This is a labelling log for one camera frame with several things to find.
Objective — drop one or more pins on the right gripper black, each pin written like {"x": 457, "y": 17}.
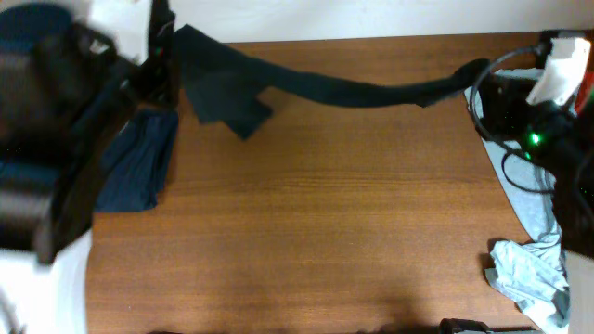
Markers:
{"x": 497, "y": 109}

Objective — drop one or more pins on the black t-shirt white logo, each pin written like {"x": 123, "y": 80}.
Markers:
{"x": 223, "y": 84}

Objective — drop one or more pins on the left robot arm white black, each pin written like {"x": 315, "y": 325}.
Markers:
{"x": 81, "y": 82}

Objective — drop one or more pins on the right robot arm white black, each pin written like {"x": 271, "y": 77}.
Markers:
{"x": 544, "y": 152}

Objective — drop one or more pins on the red garment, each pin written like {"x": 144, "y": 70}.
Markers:
{"x": 585, "y": 92}

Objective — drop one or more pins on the light grey-blue t-shirt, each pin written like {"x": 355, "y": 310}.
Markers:
{"x": 533, "y": 274}

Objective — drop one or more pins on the folded navy blue garment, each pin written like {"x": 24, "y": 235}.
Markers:
{"x": 134, "y": 165}

